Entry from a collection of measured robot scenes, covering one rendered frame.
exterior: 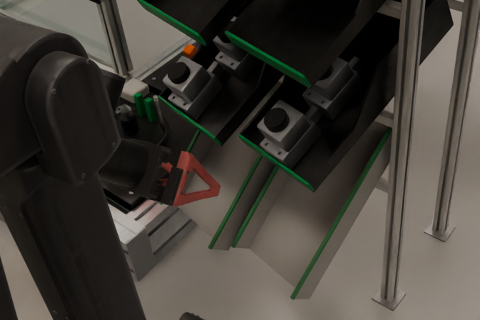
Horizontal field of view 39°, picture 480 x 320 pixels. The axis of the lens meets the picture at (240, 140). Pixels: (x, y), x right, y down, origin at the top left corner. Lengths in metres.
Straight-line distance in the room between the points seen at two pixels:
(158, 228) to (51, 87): 0.86
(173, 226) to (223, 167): 0.19
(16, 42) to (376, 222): 0.97
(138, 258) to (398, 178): 0.47
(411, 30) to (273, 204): 0.37
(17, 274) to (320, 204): 0.58
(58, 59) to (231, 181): 0.74
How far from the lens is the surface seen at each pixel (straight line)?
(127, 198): 1.19
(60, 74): 0.34
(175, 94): 0.96
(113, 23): 1.42
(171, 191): 0.83
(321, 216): 0.98
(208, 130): 0.94
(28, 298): 1.25
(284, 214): 1.02
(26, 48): 0.34
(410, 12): 0.78
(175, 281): 1.19
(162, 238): 1.20
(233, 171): 1.06
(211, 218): 1.07
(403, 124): 0.87
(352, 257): 1.20
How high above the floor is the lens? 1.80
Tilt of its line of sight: 42 degrees down
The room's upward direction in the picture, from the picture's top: 7 degrees counter-clockwise
